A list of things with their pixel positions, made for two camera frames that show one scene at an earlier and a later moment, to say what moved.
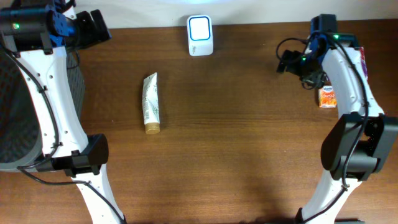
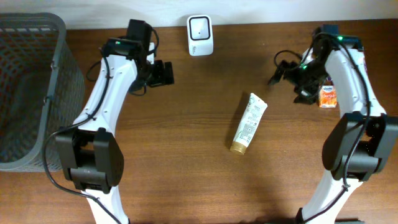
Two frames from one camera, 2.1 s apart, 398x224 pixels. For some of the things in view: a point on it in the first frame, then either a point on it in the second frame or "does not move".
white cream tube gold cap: (150, 99) to (256, 107)
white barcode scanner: (200, 35) does not move
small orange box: (327, 98) does not move
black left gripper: (89, 38) to (168, 77)
